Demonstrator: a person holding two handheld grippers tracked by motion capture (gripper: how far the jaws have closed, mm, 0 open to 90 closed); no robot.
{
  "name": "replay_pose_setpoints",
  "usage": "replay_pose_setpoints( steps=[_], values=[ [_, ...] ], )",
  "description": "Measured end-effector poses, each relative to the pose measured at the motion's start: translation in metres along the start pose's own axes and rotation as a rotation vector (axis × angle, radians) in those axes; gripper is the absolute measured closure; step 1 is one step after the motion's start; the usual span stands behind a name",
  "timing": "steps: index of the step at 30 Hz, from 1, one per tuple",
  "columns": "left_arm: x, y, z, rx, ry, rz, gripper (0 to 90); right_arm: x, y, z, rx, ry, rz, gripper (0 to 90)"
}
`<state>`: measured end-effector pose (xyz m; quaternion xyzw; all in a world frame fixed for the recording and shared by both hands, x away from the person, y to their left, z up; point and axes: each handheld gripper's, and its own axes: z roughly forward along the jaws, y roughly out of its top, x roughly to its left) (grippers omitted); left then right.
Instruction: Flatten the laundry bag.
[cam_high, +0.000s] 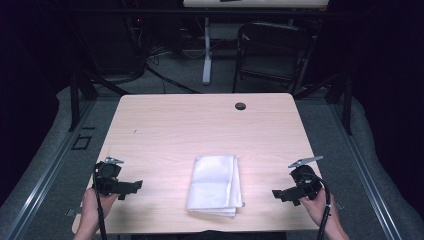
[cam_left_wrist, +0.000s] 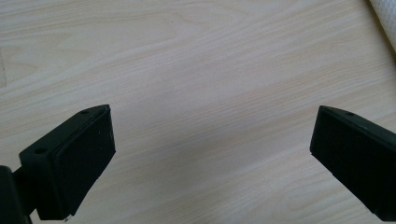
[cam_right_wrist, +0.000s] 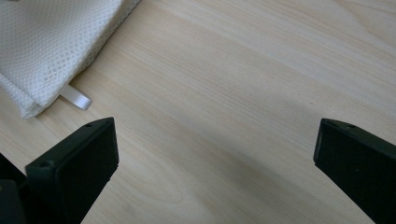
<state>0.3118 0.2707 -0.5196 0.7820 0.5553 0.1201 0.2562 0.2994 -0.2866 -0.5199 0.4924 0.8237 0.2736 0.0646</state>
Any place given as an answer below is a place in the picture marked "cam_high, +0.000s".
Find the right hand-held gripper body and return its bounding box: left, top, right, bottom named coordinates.
left=287, top=155, right=325, bottom=202

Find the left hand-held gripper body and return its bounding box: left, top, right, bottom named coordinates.
left=92, top=156, right=132, bottom=198

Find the white mesh laundry bag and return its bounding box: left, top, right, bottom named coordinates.
left=185, top=154, right=245, bottom=219

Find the person's right hand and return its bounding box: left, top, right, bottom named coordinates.
left=298, top=187, right=338, bottom=228

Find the person's left hand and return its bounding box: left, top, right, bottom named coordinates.
left=81, top=187, right=120, bottom=232

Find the dark cabinet with red light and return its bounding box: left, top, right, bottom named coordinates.
left=78, top=13, right=149, bottom=76

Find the black folding chair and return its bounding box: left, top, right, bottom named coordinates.
left=231, top=21, right=317, bottom=96

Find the white desk leg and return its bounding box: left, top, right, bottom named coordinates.
left=201, top=16, right=214, bottom=86

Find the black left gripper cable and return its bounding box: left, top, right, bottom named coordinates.
left=92, top=162, right=109, bottom=240

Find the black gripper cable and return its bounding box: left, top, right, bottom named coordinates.
left=92, top=162, right=109, bottom=240
left=301, top=171, right=333, bottom=240

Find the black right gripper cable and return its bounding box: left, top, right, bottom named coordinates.
left=301, top=171, right=333, bottom=240

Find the metal floor rail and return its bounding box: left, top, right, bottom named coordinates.
left=0, top=99, right=99, bottom=240
left=327, top=101, right=403, bottom=240

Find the black metal frame stand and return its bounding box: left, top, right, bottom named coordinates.
left=67, top=64, right=132, bottom=133
left=292, top=69, right=355, bottom=136

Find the black floor cable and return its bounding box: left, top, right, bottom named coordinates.
left=143, top=62, right=203, bottom=95

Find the black horizontal frame bar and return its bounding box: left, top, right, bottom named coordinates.
left=63, top=7, right=338, bottom=18

